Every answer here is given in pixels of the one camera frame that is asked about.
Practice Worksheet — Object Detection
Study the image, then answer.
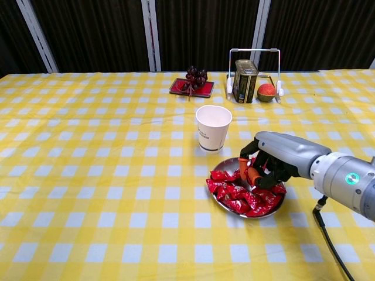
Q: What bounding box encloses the black pleated curtain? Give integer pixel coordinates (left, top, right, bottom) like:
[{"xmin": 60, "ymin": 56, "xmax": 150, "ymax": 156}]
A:
[{"xmin": 0, "ymin": 0, "xmax": 375, "ymax": 80}]

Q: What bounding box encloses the yellow white checked tablecloth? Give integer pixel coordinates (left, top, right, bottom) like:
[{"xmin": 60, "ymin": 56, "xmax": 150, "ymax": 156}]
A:
[{"xmin": 0, "ymin": 69, "xmax": 375, "ymax": 281}]

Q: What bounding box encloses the white paper cup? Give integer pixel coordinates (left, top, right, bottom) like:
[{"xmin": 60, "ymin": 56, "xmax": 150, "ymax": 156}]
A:
[{"xmin": 195, "ymin": 104, "xmax": 233, "ymax": 155}]

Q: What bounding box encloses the dark green gold tin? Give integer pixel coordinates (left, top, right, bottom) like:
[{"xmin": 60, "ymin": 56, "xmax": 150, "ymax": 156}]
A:
[{"xmin": 233, "ymin": 59, "xmax": 258, "ymax": 104}]

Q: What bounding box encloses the white wire rack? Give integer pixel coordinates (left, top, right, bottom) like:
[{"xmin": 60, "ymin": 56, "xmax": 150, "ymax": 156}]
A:
[{"xmin": 226, "ymin": 48, "xmax": 284, "ymax": 104}]

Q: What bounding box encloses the round steel plate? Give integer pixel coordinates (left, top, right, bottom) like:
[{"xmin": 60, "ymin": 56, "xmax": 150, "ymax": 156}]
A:
[{"xmin": 209, "ymin": 156, "xmax": 287, "ymax": 219}]

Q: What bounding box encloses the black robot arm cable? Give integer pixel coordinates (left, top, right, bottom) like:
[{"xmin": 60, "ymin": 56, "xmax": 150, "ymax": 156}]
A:
[{"xmin": 312, "ymin": 195, "xmax": 356, "ymax": 281}]

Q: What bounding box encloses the dark purple grape bunch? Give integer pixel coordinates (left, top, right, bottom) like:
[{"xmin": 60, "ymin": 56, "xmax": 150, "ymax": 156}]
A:
[{"xmin": 179, "ymin": 65, "xmax": 209, "ymax": 102}]

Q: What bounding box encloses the red rectangular tray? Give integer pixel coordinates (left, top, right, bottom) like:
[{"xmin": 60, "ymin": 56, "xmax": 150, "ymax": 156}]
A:
[{"xmin": 169, "ymin": 77, "xmax": 214, "ymax": 98}]

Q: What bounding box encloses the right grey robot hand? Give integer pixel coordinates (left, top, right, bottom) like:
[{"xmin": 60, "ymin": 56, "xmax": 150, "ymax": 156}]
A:
[{"xmin": 237, "ymin": 131, "xmax": 332, "ymax": 190}]

